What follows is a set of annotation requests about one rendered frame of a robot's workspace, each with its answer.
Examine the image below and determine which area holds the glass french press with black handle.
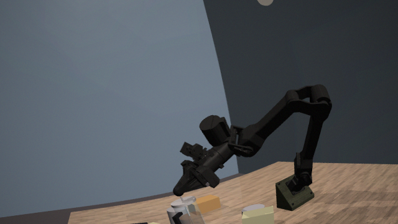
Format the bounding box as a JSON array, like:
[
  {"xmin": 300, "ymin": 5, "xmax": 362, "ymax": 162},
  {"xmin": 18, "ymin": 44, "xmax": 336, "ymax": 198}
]
[{"xmin": 170, "ymin": 186, "xmax": 206, "ymax": 224}]

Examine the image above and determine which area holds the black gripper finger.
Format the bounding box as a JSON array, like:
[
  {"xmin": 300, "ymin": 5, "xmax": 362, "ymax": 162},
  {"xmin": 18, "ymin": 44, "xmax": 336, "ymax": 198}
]
[
  {"xmin": 177, "ymin": 170, "xmax": 207, "ymax": 194},
  {"xmin": 175, "ymin": 167, "xmax": 189, "ymax": 187}
]

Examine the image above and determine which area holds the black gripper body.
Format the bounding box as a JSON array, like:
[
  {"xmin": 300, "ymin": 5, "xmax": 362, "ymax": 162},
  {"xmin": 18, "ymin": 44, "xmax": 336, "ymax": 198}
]
[{"xmin": 180, "ymin": 149, "xmax": 225, "ymax": 188}]

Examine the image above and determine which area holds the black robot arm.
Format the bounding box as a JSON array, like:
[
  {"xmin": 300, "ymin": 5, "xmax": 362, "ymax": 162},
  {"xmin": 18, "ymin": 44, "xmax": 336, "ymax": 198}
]
[{"xmin": 180, "ymin": 84, "xmax": 332, "ymax": 195}]

